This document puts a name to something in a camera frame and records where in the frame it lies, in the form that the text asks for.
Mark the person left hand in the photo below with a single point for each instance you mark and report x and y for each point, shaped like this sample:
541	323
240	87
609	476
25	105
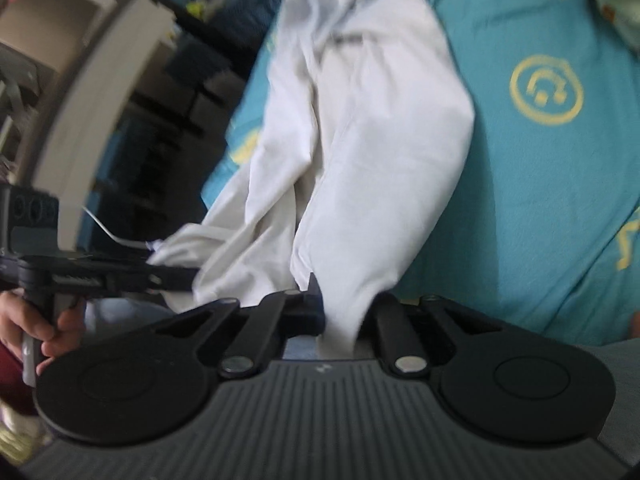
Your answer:
19	318

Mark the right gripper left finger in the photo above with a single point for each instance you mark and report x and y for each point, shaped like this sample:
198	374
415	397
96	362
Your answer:
267	328

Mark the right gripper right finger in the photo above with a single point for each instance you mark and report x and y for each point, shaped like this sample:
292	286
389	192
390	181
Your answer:
392	338

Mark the white t-shirt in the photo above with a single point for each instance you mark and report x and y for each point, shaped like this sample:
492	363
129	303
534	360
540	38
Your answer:
366	129

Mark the red sleeve forearm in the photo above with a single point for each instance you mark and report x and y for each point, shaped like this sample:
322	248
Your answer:
13	391

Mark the white dark-edged table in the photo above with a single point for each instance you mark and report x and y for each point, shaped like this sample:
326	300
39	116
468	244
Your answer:
62	151

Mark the teal patterned bed sheet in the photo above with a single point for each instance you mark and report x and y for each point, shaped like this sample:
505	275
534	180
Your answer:
536	230

